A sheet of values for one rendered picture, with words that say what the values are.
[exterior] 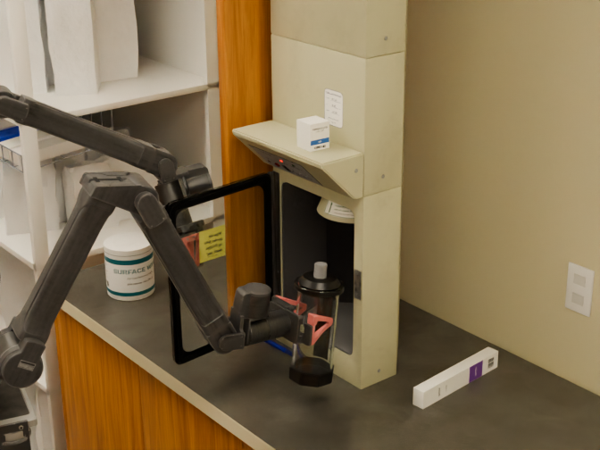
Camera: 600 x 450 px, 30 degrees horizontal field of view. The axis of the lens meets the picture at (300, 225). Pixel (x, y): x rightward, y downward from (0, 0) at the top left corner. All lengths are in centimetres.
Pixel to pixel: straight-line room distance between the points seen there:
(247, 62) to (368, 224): 47
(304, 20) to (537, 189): 66
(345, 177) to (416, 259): 69
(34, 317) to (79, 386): 114
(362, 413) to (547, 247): 58
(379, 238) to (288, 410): 43
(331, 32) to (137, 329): 97
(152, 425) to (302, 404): 52
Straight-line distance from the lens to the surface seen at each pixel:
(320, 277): 240
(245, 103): 260
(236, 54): 256
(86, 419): 328
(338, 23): 235
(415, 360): 272
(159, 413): 286
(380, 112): 236
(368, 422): 247
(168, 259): 216
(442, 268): 291
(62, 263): 209
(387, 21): 233
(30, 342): 212
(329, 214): 252
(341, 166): 232
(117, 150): 251
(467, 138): 274
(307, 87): 247
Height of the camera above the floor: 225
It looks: 22 degrees down
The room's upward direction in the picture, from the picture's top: straight up
